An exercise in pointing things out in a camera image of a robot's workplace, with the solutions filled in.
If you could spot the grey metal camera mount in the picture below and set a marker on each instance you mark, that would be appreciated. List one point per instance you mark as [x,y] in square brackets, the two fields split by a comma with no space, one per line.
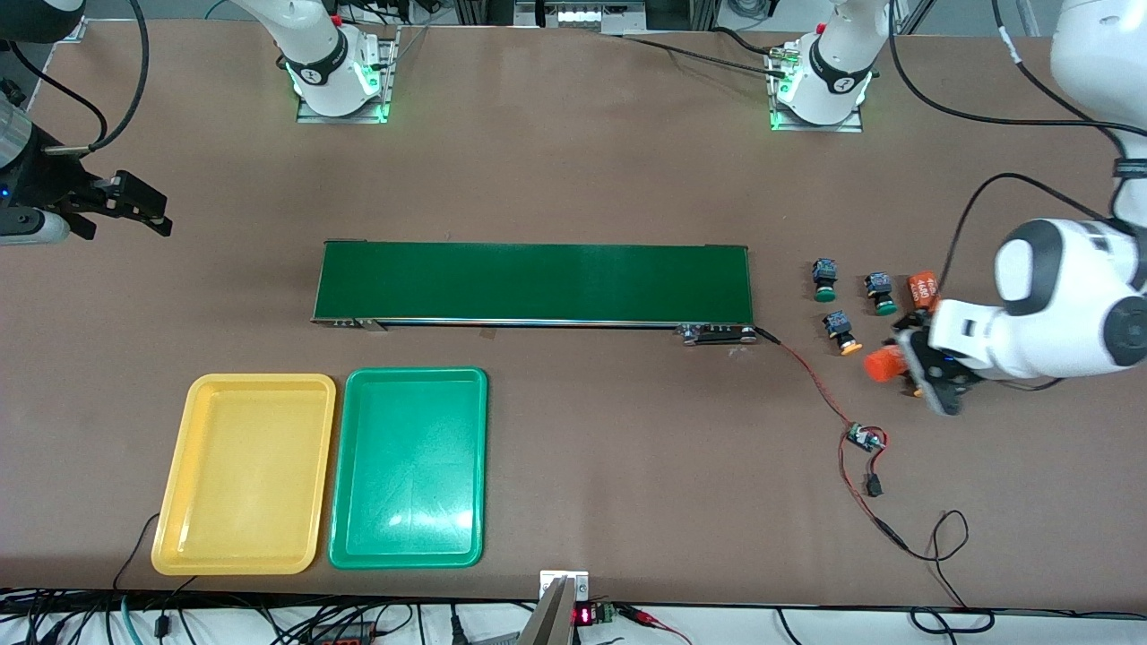
[548,623]

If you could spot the aluminium frame structure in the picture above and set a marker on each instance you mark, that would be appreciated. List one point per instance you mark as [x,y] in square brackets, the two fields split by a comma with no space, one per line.
[578,13]

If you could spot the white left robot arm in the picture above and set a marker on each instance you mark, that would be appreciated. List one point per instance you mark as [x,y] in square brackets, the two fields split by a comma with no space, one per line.
[1066,296]

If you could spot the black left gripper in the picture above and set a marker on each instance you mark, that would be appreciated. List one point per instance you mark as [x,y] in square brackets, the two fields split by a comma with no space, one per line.
[943,369]

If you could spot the black inline rocker switch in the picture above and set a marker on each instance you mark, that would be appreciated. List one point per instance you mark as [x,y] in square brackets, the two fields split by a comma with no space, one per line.
[873,486]

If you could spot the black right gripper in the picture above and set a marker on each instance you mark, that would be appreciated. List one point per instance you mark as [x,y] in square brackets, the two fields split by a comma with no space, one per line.
[47,180]

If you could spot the small black controller board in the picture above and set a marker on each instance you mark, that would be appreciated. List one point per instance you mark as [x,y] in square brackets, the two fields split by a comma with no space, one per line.
[865,438]

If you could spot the red digit display module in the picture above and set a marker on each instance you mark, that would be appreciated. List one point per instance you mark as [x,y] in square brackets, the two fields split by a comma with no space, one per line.
[584,615]

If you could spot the yellow plastic tray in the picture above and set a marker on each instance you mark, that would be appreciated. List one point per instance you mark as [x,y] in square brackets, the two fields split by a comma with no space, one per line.
[242,475]

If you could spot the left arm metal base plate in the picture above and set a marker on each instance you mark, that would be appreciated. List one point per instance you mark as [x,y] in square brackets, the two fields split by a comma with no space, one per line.
[784,125]

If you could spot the green plastic tray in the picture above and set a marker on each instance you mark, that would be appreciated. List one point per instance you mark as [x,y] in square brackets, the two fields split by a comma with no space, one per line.
[408,466]

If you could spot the orange 4680 cylinder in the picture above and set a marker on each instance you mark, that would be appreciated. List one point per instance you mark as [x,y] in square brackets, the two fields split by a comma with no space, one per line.
[883,365]
[921,288]

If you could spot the red black power lead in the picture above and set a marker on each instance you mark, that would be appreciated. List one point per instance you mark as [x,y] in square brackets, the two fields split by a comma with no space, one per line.
[887,531]

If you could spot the green conveyor belt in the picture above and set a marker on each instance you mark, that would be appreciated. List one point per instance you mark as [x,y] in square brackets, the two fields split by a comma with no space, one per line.
[538,282]

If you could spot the black power strip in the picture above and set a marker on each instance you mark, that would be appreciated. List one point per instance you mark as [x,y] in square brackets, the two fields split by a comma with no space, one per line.
[345,638]

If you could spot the green push button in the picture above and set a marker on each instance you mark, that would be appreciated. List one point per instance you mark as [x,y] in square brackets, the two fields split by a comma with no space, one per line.
[878,287]
[824,273]

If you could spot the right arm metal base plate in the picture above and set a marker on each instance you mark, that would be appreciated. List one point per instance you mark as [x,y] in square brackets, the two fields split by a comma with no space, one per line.
[390,81]

